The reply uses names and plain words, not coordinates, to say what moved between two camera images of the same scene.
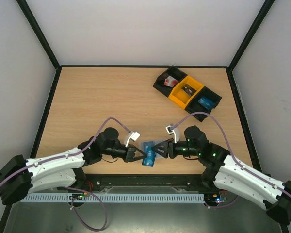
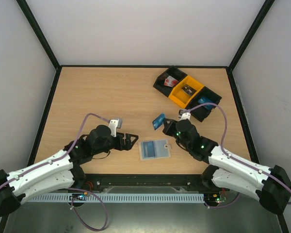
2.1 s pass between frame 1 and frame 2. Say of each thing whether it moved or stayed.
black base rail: stayed
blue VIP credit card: stayed
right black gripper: moved
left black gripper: moved
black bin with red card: stayed
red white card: stayed
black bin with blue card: stayed
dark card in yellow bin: stayed
